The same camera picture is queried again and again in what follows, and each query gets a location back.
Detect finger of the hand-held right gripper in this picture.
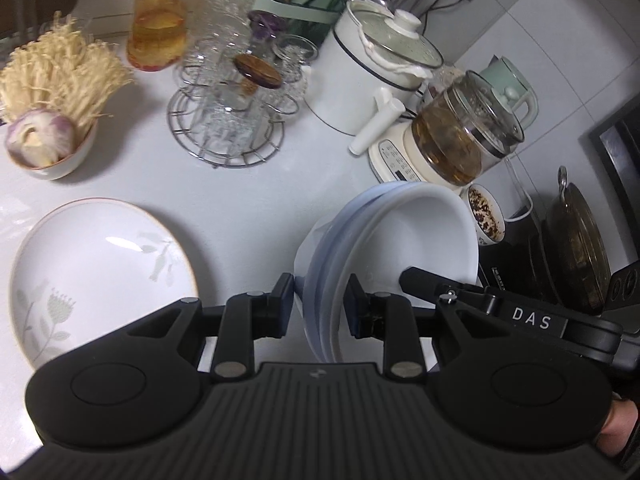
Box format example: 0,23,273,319
398,267,502,314

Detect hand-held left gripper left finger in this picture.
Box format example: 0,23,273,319
130,274,296,380

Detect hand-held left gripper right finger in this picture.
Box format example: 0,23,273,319
346,274,506,380

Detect light blue bowl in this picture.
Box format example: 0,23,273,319
314,184,416,364
293,185,401,364

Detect plain white bowl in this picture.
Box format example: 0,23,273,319
327,183,481,362

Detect large floral white plate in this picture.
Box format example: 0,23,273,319
8,198,200,369

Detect person's right hand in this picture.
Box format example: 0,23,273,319
597,399,633,456

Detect black stove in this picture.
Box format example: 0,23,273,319
477,195,640,316

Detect dark frying pan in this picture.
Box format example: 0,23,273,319
542,166,614,312

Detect white cup with dried tea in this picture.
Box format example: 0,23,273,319
467,184,508,246

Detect glass kettle with cream base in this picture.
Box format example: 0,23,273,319
368,69,526,187

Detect black kitchen appliance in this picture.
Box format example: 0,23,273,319
587,94,640,202

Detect set of clear glass cups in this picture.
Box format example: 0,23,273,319
172,35,281,153

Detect pale green kettle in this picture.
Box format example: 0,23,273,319
479,54,539,127

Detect glass carafe with wooden lid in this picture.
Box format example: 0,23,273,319
214,54,284,112

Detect white electric pot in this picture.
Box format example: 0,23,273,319
304,0,446,154

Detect pale ceramic bowl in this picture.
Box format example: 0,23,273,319
4,119,99,181

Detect purple glass cup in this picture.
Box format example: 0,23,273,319
248,10,289,57

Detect purple onion half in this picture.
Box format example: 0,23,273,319
5,109,77,167

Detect tall patterned clear glass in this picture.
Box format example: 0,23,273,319
199,0,259,63

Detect red-lidded clear jar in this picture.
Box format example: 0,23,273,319
125,0,201,72

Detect enoki mushroom bunch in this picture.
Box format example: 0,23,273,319
0,12,136,134

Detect glasses on wire rack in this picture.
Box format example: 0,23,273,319
167,67,285,169

